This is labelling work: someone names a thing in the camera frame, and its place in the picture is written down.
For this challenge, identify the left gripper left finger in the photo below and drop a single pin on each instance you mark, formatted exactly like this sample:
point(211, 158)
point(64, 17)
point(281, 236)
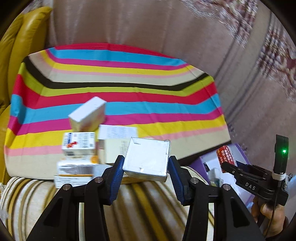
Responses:
point(60, 219)

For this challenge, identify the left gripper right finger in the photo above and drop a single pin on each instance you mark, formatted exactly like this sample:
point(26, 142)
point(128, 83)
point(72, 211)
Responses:
point(232, 220)

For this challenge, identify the white orange soap box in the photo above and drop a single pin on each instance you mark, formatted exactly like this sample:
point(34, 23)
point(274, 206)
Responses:
point(80, 166)

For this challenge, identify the small red grey packet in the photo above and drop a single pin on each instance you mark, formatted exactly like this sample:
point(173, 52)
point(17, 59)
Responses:
point(224, 154)

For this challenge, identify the large white text box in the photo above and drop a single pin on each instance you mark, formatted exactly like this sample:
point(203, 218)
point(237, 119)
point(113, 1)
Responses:
point(114, 141)

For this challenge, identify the small white silver box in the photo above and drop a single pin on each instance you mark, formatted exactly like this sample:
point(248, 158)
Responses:
point(147, 159)

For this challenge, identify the white yellow-sided box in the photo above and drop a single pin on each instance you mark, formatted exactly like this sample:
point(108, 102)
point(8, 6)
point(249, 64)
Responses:
point(88, 116)

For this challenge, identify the white gold toothpaste box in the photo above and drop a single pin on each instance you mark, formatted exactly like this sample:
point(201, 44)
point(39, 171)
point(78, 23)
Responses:
point(134, 179)

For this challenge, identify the person's right hand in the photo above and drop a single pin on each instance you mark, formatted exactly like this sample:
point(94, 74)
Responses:
point(279, 221)

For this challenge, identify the purple storage box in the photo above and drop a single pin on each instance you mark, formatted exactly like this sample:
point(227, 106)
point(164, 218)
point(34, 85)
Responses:
point(209, 168)

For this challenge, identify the white blue red medicine box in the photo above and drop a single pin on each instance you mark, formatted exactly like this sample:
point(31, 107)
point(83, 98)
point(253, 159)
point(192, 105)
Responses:
point(79, 144)

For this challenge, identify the beige striped blanket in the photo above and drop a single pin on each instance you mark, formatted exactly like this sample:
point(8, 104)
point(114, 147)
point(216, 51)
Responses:
point(142, 211)

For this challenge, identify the rainbow striped cloth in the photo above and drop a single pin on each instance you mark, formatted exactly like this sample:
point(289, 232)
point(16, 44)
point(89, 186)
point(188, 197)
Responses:
point(162, 97)

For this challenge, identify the yellow leather cushion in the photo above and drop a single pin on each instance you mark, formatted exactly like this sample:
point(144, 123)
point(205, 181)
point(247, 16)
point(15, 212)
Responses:
point(26, 35)

